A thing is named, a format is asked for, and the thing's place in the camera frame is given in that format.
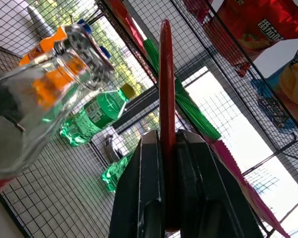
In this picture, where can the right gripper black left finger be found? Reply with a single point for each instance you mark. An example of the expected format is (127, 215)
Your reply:
(136, 188)

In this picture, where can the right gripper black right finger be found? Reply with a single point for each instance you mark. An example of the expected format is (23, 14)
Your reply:
(203, 188)

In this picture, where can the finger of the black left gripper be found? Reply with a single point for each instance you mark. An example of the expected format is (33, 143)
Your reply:
(3, 104)

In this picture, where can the clear glass bottle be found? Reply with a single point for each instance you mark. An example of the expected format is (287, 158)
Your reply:
(27, 138)

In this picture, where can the green plastic soda bottle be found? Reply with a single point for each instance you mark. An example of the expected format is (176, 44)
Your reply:
(114, 173)

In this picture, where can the orange soda plastic bottle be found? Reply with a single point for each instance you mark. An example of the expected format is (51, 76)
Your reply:
(48, 43)

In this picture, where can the green soda bottle yellow cap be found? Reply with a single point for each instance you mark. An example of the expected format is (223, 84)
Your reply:
(101, 109)

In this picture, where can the bottle with blue cap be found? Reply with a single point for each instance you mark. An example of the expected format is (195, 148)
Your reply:
(85, 26)
(105, 52)

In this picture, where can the pink snack bag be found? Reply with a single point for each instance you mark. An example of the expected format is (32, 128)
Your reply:
(238, 178)

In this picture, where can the grey plastic object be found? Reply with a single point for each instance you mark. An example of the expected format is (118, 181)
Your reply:
(112, 148)

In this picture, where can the green snack bag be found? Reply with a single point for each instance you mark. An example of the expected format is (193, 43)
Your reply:
(196, 114)

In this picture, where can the silver cylindrical object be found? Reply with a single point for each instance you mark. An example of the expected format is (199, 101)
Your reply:
(39, 22)

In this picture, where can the blue potato chip bag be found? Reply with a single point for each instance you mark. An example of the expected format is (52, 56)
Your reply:
(293, 84)

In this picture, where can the narrow red snack bag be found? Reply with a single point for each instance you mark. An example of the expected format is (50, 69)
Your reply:
(129, 24)

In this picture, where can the red potato chip bag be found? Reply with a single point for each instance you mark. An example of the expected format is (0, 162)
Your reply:
(258, 22)

